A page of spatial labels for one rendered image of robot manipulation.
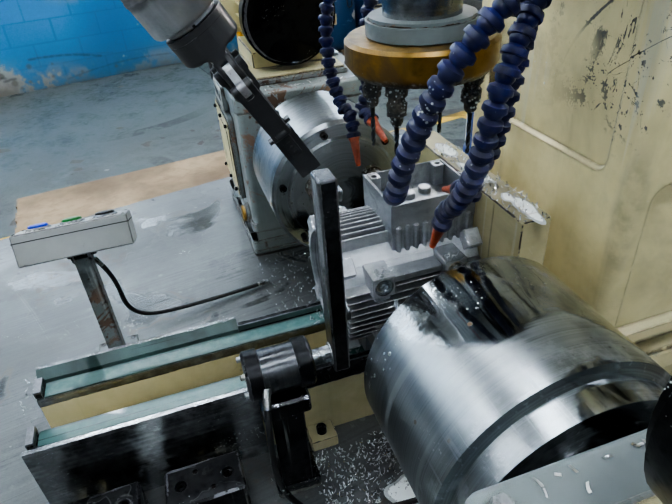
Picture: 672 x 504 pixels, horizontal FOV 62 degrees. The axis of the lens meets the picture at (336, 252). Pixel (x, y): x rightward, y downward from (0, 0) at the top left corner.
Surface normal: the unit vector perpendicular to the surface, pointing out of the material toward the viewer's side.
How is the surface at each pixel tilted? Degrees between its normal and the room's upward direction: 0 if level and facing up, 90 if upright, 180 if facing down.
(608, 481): 0
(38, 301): 0
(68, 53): 90
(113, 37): 90
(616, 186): 90
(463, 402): 43
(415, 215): 90
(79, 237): 68
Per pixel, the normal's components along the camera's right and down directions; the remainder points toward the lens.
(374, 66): -0.64, 0.47
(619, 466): -0.07, -0.83
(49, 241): 0.27, 0.16
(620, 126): -0.95, 0.22
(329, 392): 0.32, 0.51
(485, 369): -0.50, -0.62
